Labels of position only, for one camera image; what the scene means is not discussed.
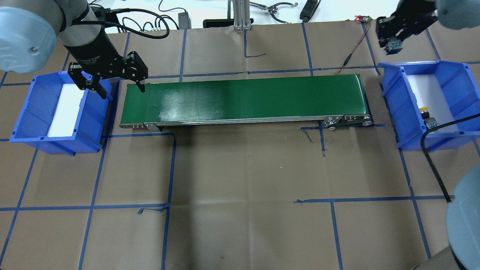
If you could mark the white foam pad right bin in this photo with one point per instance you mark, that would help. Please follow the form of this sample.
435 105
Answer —
428 93

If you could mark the white foam pad bin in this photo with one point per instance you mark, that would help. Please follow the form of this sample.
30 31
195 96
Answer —
428 93
66 111

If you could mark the green conveyor belt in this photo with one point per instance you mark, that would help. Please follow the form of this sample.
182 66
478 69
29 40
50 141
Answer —
337 100

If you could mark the red push button switch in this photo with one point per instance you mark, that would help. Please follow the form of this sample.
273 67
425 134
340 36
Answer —
393 46

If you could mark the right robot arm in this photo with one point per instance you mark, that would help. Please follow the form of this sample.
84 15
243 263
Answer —
462 211

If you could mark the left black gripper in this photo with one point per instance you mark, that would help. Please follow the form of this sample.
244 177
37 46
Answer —
94 51

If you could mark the brown paper table cover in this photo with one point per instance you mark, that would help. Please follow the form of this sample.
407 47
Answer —
240 196

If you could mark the small green circuit board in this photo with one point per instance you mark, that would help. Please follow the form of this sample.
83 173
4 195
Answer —
361 18

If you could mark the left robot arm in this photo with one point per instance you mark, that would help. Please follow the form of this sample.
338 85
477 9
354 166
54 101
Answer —
30 30

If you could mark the yellow push button switch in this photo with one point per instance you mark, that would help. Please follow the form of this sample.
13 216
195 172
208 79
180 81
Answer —
429 121

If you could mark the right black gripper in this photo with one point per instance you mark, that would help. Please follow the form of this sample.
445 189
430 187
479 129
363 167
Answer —
411 18

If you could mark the blue storage bin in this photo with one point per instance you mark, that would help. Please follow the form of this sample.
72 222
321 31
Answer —
456 81
37 112

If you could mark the left blue storage bin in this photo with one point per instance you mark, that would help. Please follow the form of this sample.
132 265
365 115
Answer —
37 112

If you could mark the right blue storage bin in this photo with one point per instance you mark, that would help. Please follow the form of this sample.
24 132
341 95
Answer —
456 81

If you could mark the black power adapter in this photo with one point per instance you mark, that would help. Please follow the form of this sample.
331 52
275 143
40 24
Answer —
184 21

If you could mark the white foam pad left bin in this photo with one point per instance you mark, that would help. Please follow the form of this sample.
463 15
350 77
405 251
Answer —
66 111

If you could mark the aluminium frame post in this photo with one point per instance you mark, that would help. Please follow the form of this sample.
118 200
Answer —
241 14

